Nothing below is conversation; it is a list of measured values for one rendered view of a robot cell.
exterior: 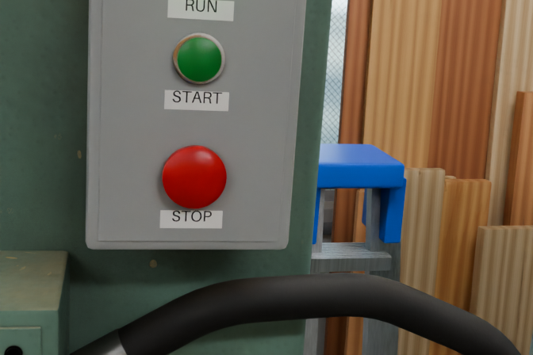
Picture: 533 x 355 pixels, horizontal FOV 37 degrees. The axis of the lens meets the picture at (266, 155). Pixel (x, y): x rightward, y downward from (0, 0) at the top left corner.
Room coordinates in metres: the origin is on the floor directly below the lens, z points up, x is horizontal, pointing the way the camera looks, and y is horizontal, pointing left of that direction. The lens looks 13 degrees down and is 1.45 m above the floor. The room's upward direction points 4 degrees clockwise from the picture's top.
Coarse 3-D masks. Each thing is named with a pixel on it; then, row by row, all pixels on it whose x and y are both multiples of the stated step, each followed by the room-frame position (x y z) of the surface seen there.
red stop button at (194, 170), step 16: (176, 160) 0.35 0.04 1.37; (192, 160) 0.35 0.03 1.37; (208, 160) 0.35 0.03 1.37; (176, 176) 0.35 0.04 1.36; (192, 176) 0.35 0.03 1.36; (208, 176) 0.35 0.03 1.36; (224, 176) 0.36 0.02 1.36; (176, 192) 0.35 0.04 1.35; (192, 192) 0.35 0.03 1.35; (208, 192) 0.35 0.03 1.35
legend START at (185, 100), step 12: (168, 96) 0.36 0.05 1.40; (180, 96) 0.36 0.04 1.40; (192, 96) 0.36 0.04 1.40; (204, 96) 0.36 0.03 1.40; (216, 96) 0.37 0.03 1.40; (228, 96) 0.37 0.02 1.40; (168, 108) 0.36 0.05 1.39; (180, 108) 0.36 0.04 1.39; (192, 108) 0.36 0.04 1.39; (204, 108) 0.36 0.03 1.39; (216, 108) 0.37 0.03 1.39
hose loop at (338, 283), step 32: (224, 288) 0.39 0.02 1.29; (256, 288) 0.39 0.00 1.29; (288, 288) 0.39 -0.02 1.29; (320, 288) 0.40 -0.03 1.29; (352, 288) 0.40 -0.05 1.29; (384, 288) 0.41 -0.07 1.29; (160, 320) 0.38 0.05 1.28; (192, 320) 0.38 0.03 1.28; (224, 320) 0.38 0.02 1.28; (256, 320) 0.39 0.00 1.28; (384, 320) 0.41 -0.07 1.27; (416, 320) 0.41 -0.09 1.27; (448, 320) 0.41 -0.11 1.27; (480, 320) 0.42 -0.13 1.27; (96, 352) 0.37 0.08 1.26; (128, 352) 0.37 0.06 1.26; (160, 352) 0.37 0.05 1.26; (480, 352) 0.42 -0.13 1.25; (512, 352) 0.42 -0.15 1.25
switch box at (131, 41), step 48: (96, 0) 0.36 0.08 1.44; (144, 0) 0.36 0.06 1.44; (240, 0) 0.37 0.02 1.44; (288, 0) 0.37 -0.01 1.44; (96, 48) 0.36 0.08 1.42; (144, 48) 0.36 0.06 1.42; (240, 48) 0.37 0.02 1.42; (288, 48) 0.37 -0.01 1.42; (96, 96) 0.36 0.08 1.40; (144, 96) 0.36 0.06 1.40; (240, 96) 0.37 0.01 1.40; (288, 96) 0.37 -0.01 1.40; (96, 144) 0.36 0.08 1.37; (144, 144) 0.36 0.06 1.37; (192, 144) 0.36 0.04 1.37; (240, 144) 0.37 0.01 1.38; (288, 144) 0.37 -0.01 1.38; (96, 192) 0.36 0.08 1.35; (144, 192) 0.36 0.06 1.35; (240, 192) 0.37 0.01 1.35; (288, 192) 0.37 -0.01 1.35; (96, 240) 0.36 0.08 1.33; (144, 240) 0.36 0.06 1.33; (192, 240) 0.36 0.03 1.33; (240, 240) 0.37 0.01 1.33; (288, 240) 0.38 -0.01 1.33
